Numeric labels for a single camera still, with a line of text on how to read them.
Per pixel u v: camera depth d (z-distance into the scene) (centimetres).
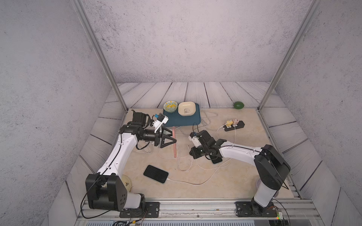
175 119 111
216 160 91
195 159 78
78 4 69
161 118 65
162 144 64
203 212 73
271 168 47
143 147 67
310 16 73
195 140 81
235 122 102
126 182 82
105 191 40
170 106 119
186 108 116
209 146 69
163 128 72
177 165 89
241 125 108
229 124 105
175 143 67
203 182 81
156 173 87
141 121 66
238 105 119
